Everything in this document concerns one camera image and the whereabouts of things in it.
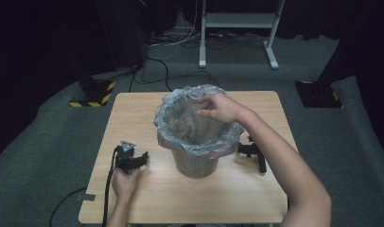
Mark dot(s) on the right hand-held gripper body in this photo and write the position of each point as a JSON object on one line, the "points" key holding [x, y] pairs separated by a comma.
{"points": [[259, 159]]}

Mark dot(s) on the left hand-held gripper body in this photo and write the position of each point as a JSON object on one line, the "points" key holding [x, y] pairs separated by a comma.
{"points": [[127, 156]]}

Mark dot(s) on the beige ribbed trash bin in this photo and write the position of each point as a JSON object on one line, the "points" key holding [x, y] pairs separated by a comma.
{"points": [[195, 164]]}

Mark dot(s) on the grey translucent trash bag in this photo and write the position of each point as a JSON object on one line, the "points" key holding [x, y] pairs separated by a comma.
{"points": [[168, 108]]}

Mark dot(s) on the person's left hand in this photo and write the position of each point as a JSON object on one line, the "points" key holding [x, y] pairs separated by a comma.
{"points": [[124, 184]]}

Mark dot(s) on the person's right hand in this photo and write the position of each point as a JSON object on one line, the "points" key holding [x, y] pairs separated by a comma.
{"points": [[223, 108]]}

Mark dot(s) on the crumpled brown paper trash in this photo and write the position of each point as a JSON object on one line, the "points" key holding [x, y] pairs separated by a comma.
{"points": [[183, 124]]}

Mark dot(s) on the grey tape strip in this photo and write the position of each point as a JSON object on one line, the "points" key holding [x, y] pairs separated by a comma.
{"points": [[86, 197]]}

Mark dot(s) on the black yellow striped stand base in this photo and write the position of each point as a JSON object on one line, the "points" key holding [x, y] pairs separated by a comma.
{"points": [[94, 91], [319, 94]]}

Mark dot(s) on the white metal stand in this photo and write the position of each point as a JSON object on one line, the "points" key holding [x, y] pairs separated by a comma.
{"points": [[239, 20]]}

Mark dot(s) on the dark curtain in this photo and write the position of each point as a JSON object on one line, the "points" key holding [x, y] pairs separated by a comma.
{"points": [[366, 47], [54, 41]]}

